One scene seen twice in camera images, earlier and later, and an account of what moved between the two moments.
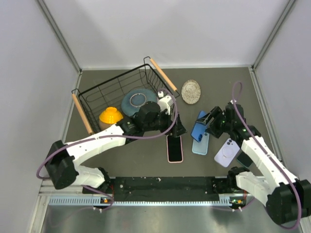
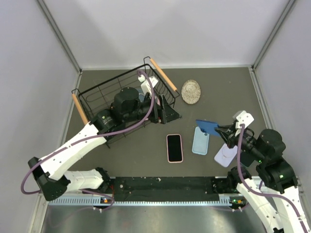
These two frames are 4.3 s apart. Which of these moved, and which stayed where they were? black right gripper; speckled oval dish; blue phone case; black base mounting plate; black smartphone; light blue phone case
Moved: blue phone case; black right gripper
Stayed: light blue phone case; speckled oval dish; black base mounting plate; black smartphone
